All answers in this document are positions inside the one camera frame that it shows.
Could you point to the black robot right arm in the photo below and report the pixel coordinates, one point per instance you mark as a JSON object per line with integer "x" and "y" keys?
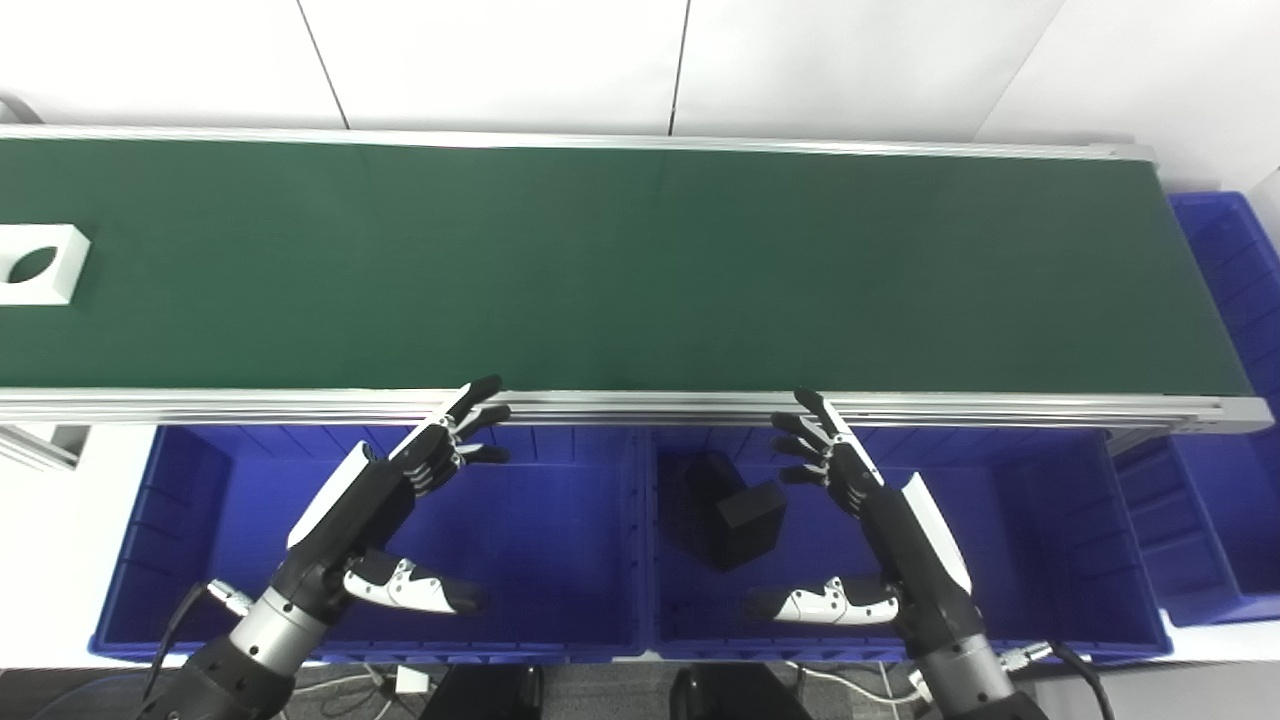
{"x": 965, "y": 680}

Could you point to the black robot right leg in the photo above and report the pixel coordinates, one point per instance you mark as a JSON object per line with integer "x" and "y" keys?
{"x": 735, "y": 695}

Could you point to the black tall block part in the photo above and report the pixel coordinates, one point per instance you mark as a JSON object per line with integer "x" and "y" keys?
{"x": 702, "y": 500}

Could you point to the green conveyor belt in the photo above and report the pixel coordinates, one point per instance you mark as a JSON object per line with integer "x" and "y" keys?
{"x": 600, "y": 270}
{"x": 640, "y": 408}

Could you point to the blue plastic bin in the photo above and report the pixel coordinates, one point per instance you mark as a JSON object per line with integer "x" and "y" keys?
{"x": 1030, "y": 530}
{"x": 1230, "y": 500}
{"x": 560, "y": 530}

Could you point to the black robot left leg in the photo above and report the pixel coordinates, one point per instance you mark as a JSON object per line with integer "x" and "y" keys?
{"x": 490, "y": 695}

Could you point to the black robot leg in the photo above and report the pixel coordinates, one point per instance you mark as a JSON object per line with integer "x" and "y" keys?
{"x": 735, "y": 695}
{"x": 490, "y": 695}

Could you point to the aluminium conveyor leg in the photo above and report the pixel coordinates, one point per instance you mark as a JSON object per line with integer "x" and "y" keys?
{"x": 40, "y": 448}

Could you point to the white square part round hole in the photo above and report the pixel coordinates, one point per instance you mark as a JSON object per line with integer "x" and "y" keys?
{"x": 70, "y": 245}

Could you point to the white power adapter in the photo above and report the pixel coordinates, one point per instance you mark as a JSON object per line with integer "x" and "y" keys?
{"x": 412, "y": 681}

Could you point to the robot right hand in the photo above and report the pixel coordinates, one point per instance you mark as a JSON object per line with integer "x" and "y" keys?
{"x": 900, "y": 540}

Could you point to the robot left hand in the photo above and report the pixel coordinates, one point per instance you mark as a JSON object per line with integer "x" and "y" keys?
{"x": 360, "y": 495}

